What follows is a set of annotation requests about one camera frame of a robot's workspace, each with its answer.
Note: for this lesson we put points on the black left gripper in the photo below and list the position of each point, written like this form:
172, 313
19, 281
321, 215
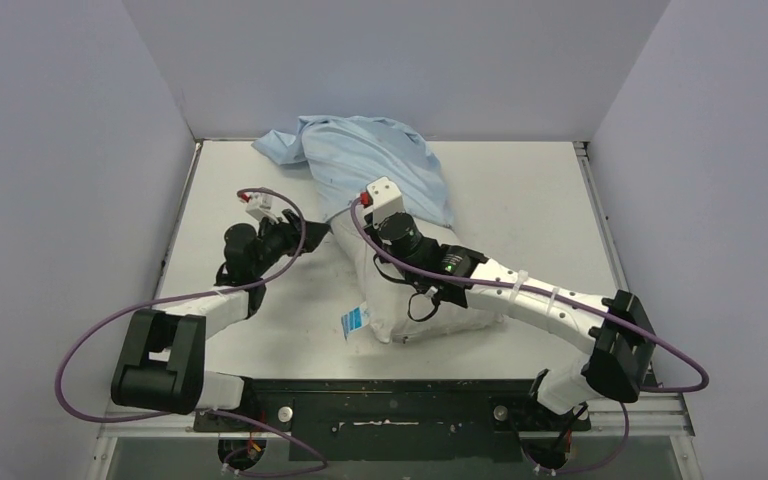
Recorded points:
291, 230

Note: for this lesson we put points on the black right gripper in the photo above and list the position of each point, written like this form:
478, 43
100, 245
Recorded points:
399, 234

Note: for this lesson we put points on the light blue pillowcase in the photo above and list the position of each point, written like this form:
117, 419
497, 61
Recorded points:
345, 154

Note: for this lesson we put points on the white pillow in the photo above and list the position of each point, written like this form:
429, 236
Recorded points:
389, 305

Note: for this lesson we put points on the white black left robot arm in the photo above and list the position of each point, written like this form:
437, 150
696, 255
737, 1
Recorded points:
161, 366

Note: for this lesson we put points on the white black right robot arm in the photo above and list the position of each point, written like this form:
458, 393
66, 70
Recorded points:
613, 336

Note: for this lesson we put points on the blue pillow label tag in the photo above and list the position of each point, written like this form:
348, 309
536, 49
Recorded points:
355, 319

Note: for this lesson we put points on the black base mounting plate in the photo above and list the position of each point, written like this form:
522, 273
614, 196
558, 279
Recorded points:
401, 420

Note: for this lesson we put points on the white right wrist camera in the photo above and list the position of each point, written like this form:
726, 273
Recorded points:
381, 199

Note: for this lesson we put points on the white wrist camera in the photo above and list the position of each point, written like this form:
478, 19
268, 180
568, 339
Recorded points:
258, 206
381, 199

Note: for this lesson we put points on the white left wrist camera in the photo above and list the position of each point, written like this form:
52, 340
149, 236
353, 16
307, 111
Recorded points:
258, 206

